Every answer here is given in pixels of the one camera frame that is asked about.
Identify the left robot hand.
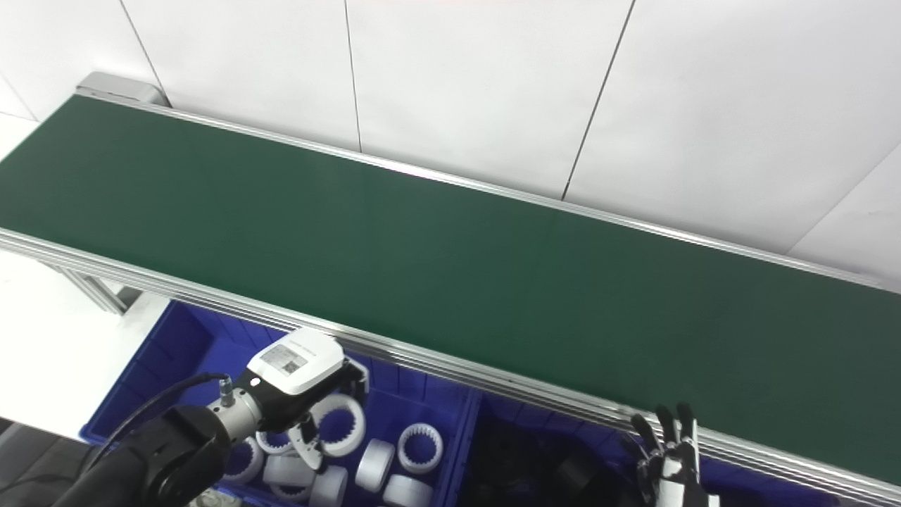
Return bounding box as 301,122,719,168
232,327,370,474

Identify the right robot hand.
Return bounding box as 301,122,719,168
630,403,719,507

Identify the blue bin with black parts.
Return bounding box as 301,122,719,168
461,391,901,507

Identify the black cylinder part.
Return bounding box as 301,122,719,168
556,454,606,502

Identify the white cylinder part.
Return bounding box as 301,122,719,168
382,474,434,507
354,439,396,494
263,454,315,488
310,465,348,507

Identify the blue bin with white parts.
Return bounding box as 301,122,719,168
79,299,483,507

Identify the green conveyor belt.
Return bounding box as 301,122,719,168
0,70,901,504

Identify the aluminium conveyor leg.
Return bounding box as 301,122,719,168
49,264,131,314

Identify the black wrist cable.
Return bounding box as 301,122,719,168
84,372,234,472

